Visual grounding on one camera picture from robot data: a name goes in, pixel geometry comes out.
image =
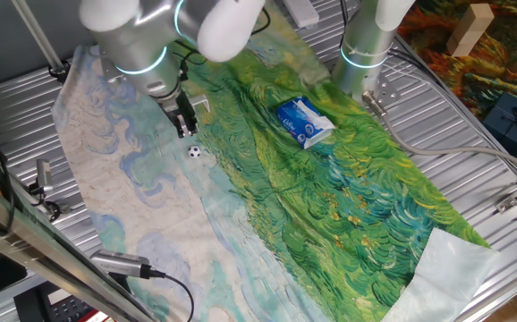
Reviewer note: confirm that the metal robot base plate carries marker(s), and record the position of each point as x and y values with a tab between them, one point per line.
386	89

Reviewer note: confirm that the small silver camera on mount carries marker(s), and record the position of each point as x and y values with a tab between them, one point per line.
44	172

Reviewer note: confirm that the white mesh toy goal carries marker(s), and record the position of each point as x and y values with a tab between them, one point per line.
204	102

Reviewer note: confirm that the white power strip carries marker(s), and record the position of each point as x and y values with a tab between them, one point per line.
305	13

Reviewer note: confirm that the light wooden block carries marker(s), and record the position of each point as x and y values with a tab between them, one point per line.
469	29

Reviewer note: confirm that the green blue painted cloth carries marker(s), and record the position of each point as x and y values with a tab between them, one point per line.
285	201

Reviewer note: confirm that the blue tissue pack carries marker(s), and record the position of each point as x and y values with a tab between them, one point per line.
296	123

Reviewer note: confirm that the orange painted cloth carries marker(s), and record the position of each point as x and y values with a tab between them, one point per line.
509	53

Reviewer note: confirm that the aluminium frame bar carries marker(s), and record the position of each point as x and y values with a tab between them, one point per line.
39	255

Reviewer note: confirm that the dark blue gift box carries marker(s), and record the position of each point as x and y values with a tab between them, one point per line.
513	123

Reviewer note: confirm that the thin metal rod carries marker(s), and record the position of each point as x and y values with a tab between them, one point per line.
39	38

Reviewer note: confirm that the black desk telephone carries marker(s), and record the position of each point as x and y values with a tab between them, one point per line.
61	306

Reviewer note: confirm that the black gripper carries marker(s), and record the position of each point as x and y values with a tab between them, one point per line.
180	107

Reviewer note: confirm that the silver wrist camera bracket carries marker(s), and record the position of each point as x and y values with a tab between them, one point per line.
108	67

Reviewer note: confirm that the small black white soccer ball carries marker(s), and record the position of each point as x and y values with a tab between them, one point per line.
194	152

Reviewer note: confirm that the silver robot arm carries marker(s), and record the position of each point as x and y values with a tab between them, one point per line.
142	40

